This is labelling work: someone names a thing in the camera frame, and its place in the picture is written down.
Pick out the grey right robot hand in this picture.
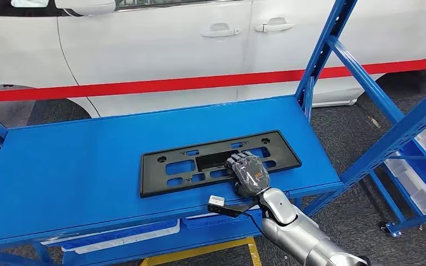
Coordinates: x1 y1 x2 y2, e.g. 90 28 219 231
225 150 271 200

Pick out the black plastic plate frame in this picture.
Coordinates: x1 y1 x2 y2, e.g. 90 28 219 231
139 130 303 199

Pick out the blue metal shelf rack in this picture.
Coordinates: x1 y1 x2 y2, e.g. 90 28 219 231
0 0 426 266
367 122 426 238

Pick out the red barrier belt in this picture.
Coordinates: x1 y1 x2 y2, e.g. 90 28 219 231
0 57 426 104

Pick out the white car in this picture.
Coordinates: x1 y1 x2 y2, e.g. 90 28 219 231
0 0 426 118

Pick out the white car side mirror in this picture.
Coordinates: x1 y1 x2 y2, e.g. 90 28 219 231
54 0 116 17

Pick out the white car door handle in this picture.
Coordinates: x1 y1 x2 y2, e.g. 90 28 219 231
254 17 295 33

